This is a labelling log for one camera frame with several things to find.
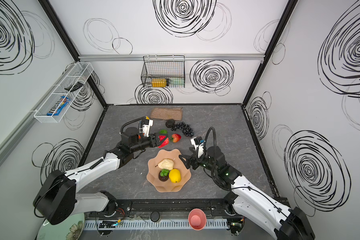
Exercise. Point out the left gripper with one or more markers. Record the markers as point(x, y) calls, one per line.
point(154, 140)

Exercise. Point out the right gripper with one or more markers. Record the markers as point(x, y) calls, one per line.
point(190, 160)

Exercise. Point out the large yellow lemon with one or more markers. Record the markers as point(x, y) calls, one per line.
point(175, 176)

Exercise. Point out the cream fake pear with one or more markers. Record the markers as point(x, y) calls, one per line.
point(166, 164)

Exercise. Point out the dark mangosteen green top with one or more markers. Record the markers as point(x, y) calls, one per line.
point(164, 175)

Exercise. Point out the red fake bell pepper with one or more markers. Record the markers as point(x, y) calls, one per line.
point(164, 140)

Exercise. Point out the pink wavy fruit bowl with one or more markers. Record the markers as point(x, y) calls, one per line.
point(153, 173)

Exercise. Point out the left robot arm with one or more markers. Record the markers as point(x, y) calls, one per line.
point(60, 197)

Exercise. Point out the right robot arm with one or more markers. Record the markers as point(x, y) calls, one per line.
point(277, 219)

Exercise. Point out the green fake lime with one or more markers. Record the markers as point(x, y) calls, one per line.
point(163, 132)

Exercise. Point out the dark fake avocado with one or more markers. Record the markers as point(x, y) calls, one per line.
point(170, 123)

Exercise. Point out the red green apple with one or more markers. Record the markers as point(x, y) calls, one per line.
point(175, 138)

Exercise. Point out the black grape bunch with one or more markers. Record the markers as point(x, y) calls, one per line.
point(184, 128)

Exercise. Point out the brown woven mat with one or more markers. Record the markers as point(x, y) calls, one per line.
point(167, 114)

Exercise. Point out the pink cup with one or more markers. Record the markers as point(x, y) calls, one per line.
point(197, 219)

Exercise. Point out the yellow sponge in basket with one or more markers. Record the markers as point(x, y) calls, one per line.
point(159, 82)

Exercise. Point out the green item in basket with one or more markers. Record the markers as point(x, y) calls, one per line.
point(175, 82)

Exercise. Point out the black remote control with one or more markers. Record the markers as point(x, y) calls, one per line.
point(74, 87)

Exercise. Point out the blue candy packet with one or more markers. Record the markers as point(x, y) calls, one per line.
point(59, 106)

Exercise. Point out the green floral plate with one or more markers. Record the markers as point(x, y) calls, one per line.
point(70, 229)

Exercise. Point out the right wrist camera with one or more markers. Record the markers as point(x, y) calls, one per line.
point(198, 144)

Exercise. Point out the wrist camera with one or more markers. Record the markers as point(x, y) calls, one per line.
point(144, 126)
point(198, 144)

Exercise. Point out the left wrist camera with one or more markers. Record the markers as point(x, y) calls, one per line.
point(144, 126)

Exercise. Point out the white slotted cable duct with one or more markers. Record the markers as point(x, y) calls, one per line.
point(102, 225)

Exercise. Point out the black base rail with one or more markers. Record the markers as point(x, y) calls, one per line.
point(212, 207)

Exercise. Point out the black wire wall basket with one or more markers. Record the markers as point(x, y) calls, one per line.
point(162, 66)

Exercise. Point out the white wire wall shelf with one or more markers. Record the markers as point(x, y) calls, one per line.
point(81, 99)

